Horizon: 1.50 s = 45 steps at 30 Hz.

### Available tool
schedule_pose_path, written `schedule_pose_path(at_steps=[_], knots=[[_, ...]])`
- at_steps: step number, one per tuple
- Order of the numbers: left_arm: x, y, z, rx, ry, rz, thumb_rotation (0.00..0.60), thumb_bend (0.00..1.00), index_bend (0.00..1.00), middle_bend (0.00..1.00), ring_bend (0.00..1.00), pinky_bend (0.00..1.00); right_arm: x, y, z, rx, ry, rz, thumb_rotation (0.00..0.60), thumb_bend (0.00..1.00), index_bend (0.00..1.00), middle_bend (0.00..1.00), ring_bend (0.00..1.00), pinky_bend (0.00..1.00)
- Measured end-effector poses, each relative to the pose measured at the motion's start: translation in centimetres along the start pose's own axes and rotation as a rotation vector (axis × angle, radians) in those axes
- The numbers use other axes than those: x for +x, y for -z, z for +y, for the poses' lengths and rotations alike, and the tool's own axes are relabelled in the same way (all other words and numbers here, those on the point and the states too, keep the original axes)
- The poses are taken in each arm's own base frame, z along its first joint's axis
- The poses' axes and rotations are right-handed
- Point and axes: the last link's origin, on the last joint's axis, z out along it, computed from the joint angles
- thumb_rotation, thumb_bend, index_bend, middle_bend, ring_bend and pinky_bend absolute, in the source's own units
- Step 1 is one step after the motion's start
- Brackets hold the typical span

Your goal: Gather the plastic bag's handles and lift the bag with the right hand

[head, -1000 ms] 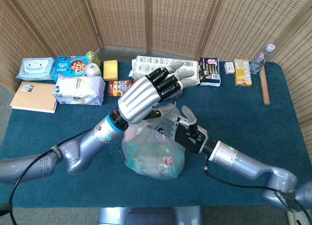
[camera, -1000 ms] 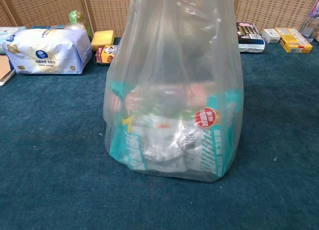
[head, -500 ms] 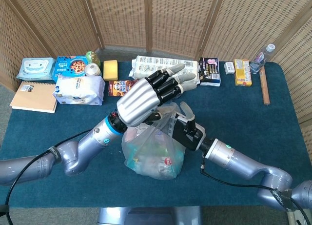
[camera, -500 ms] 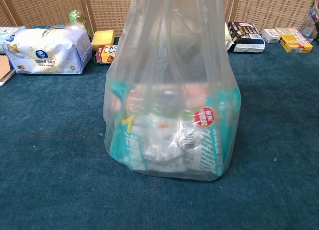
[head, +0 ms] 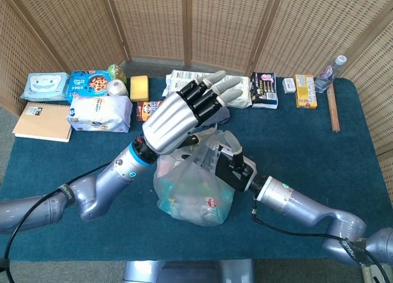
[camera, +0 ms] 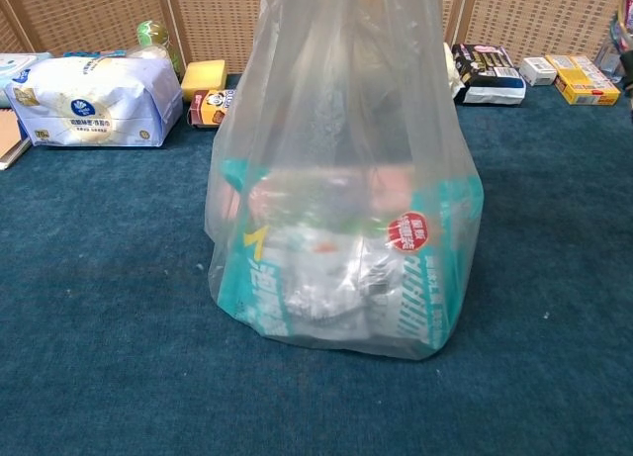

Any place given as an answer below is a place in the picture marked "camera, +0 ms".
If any green plastic packet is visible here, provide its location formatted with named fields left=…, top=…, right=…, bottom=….
left=340, top=212, right=387, bottom=233

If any white crinkled printed packet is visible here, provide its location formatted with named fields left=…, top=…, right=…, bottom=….
left=276, top=226, right=397, bottom=338

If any pink purple box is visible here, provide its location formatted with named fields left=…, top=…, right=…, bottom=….
left=246, top=166, right=411, bottom=210

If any transparent plastic shopping bag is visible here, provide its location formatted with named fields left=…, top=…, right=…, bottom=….
left=205, top=0, right=485, bottom=362

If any teal white detergent pouch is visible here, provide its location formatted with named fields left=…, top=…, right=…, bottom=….
left=217, top=159, right=485, bottom=351

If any brown yellow panda biscuit box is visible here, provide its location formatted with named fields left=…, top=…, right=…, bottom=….
left=187, top=88, right=238, bottom=127

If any yellow sponge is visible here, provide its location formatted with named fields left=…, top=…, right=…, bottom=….
left=180, top=59, right=227, bottom=103

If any black printed package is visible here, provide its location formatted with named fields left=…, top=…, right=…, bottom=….
left=450, top=44, right=520, bottom=89

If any teal carpet mat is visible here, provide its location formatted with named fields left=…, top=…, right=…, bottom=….
left=0, top=72, right=633, bottom=456

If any green white bottle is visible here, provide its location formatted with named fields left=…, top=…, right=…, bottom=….
left=136, top=20, right=184, bottom=76

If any white blue tissue pack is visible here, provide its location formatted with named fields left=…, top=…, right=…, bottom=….
left=4, top=54, right=184, bottom=148

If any small white box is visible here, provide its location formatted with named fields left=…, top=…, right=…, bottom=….
left=518, top=56, right=559, bottom=87

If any wooden woven folding screen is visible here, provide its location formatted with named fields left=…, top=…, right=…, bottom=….
left=0, top=0, right=633, bottom=76

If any clear plastic bottle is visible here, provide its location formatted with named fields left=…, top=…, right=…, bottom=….
left=592, top=10, right=633, bottom=84

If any light blue wipes pack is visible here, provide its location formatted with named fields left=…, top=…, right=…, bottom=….
left=0, top=52, right=53, bottom=106

